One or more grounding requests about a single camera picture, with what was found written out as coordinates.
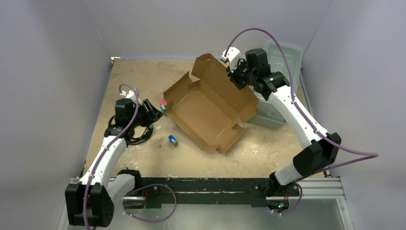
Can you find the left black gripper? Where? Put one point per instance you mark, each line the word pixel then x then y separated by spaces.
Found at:
pixel 150 117

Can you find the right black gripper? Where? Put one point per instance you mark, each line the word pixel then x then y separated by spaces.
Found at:
pixel 236 76

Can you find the brown cardboard box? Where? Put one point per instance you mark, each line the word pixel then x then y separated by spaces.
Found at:
pixel 208 107

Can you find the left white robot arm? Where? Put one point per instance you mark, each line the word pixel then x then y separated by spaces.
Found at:
pixel 108 155

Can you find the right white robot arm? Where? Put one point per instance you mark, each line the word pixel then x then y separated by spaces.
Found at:
pixel 318 145

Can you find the pink and green small block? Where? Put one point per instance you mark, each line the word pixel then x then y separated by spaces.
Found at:
pixel 163 105

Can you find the blue and grey small block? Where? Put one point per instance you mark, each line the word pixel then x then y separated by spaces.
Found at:
pixel 173 140

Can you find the clear plastic storage bin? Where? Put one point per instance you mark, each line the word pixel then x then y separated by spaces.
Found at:
pixel 285 61

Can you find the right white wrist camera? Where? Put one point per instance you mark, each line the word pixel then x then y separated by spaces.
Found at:
pixel 232 57

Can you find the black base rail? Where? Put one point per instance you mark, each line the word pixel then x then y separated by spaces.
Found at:
pixel 255 192

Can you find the aluminium frame rail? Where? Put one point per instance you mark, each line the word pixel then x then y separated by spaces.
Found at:
pixel 130 201

